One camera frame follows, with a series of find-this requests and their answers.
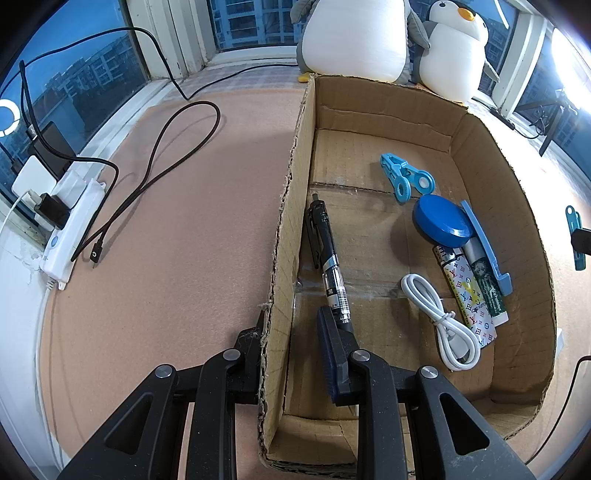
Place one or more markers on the white power strip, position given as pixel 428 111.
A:
pixel 69 230

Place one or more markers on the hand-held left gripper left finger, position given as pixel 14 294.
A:
pixel 249 350

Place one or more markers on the slim black device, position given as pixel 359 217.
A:
pixel 502 118

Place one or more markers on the patterned white lighter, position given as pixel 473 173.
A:
pixel 471 304

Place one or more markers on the cardboard box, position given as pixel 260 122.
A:
pixel 369 221

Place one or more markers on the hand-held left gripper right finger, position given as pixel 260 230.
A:
pixel 325 350

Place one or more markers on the blue plastic clip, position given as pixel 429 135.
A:
pixel 572 216
pixel 401 177

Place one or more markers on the large penguin plush toy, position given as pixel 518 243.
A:
pixel 355 37

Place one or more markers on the pink foam mat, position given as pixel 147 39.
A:
pixel 184 230

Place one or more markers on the black plug adapter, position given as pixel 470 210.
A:
pixel 51 211

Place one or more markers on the black light stand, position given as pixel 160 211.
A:
pixel 554 124

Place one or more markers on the black gel pen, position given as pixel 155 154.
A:
pixel 325 240

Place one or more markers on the bright white lamp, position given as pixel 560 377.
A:
pixel 572 57

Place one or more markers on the blue plastic stick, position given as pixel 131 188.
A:
pixel 485 244

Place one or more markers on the blue round lid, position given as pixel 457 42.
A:
pixel 441 217

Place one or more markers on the white plug adapter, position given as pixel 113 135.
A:
pixel 69 184

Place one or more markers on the white flat charger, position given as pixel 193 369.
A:
pixel 30 177

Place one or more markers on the small penguin plush toy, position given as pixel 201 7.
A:
pixel 448 55

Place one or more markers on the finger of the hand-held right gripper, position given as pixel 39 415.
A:
pixel 584 240

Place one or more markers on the green and white lip balm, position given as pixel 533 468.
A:
pixel 489 290

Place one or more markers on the black power adapter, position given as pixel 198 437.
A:
pixel 51 146

